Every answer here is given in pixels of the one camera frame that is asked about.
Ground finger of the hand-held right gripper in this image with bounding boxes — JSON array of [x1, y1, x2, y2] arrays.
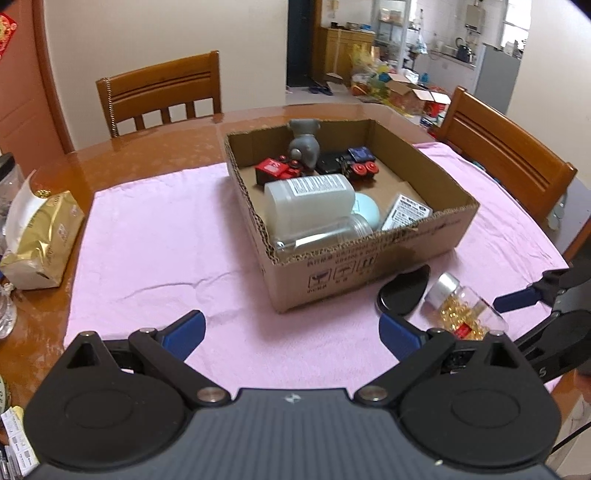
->
[[513, 305, 591, 357], [492, 265, 591, 313]]

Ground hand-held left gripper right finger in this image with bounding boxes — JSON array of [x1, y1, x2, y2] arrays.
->
[[353, 316, 525, 409]]

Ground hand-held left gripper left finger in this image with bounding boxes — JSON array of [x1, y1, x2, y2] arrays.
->
[[67, 310, 232, 409]]

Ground clear bottle of gold capsules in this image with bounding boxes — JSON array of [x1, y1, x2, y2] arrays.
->
[[424, 272, 509, 341]]

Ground brown cardboard box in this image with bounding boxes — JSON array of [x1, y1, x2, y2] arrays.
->
[[224, 119, 481, 315]]

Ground red toy car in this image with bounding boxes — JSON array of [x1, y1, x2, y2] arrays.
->
[[255, 157, 312, 187]]

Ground black oval lid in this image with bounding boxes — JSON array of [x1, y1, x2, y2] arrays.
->
[[376, 265, 431, 317]]

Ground pink cloth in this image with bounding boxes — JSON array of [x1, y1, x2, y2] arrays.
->
[[65, 141, 571, 398]]

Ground white labelled box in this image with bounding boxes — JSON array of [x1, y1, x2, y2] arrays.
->
[[379, 193, 434, 232]]

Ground clear plastic jar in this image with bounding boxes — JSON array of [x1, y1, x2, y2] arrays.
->
[[270, 213, 374, 260]]

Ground light blue round container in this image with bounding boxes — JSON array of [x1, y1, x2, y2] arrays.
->
[[352, 193, 382, 230]]

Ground white plastic bottle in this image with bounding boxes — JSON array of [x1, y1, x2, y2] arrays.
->
[[263, 174, 356, 237]]

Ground gold foil packet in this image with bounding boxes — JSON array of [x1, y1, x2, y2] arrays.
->
[[0, 170, 86, 290]]

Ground blue and red toy vehicle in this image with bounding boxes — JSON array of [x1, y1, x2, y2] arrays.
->
[[344, 146, 380, 182]]

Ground small glass jar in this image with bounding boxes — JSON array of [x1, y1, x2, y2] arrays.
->
[[0, 281, 19, 339]]

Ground black toy car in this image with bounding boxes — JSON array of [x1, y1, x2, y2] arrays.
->
[[316, 151, 354, 176]]

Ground white paper labels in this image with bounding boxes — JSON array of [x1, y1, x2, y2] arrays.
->
[[0, 405, 38, 480]]

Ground grey toy figure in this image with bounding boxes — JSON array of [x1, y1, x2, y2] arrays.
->
[[287, 119, 323, 171]]

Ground clear plastic container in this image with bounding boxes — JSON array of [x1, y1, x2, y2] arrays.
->
[[0, 154, 27, 254]]

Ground grey refrigerator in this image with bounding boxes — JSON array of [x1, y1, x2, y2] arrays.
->
[[473, 43, 523, 110]]

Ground open cardboard box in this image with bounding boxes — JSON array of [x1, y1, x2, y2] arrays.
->
[[385, 78, 451, 116]]

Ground pile of yellow bags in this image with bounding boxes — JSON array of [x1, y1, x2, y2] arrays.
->
[[348, 46, 393, 100]]

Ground wooden cabinet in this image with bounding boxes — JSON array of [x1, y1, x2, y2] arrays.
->
[[323, 27, 376, 82]]

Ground white water heater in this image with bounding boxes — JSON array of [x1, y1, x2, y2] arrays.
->
[[464, 3, 486, 31]]

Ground brown wooden door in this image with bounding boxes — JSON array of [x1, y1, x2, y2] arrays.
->
[[0, 0, 75, 156]]

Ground metal shelf rack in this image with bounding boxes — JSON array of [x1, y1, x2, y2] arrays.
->
[[375, 7, 409, 70]]

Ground red door decoration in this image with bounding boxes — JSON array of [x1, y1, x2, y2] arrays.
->
[[0, 14, 19, 59]]

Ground bead chain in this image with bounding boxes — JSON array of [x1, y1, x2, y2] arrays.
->
[[103, 78, 119, 137]]

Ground wooden chair with bead chain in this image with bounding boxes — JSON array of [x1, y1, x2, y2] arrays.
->
[[95, 50, 223, 139]]

